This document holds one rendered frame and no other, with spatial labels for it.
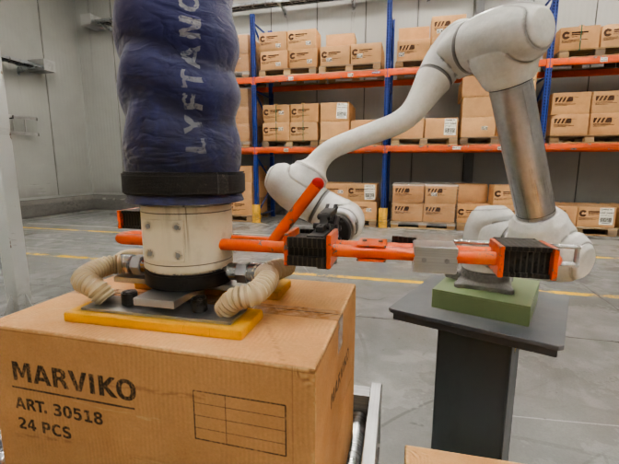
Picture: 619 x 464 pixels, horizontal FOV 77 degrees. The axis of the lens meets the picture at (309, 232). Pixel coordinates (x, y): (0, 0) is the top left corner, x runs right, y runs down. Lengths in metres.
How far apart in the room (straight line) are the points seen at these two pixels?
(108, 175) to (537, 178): 11.71
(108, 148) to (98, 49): 2.59
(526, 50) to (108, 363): 1.03
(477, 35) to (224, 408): 0.95
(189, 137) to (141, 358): 0.36
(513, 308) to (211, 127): 1.02
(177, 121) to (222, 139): 0.08
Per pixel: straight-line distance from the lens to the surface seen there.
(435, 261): 0.67
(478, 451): 1.64
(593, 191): 9.80
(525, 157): 1.15
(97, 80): 12.56
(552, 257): 0.70
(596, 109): 8.43
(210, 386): 0.64
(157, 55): 0.72
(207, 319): 0.67
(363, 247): 0.67
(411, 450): 1.10
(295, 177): 0.99
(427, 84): 1.14
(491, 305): 1.35
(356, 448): 1.08
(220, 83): 0.72
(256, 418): 0.63
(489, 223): 1.37
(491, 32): 1.07
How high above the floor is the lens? 1.22
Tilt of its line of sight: 10 degrees down
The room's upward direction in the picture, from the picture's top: straight up
